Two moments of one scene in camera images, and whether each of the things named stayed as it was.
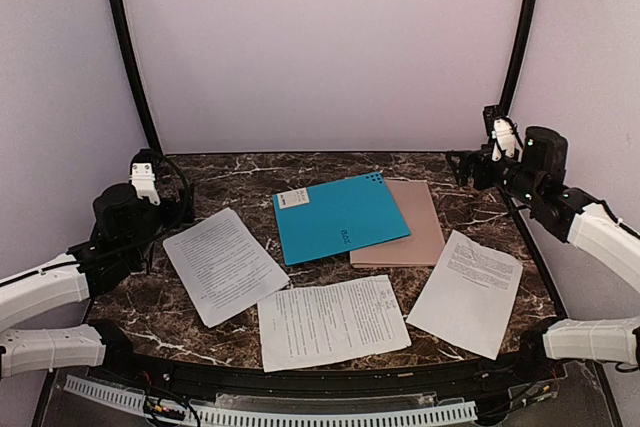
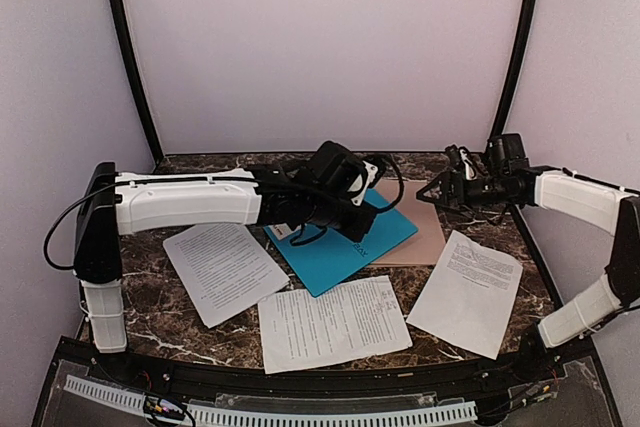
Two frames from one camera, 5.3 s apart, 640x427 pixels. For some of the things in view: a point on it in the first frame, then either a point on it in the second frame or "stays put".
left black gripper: [167, 209] to [357, 226]
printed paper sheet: [471, 297] stays put
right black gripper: [476, 169] to [454, 187]
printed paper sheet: [224, 266] stays put
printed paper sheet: [331, 325] stays put
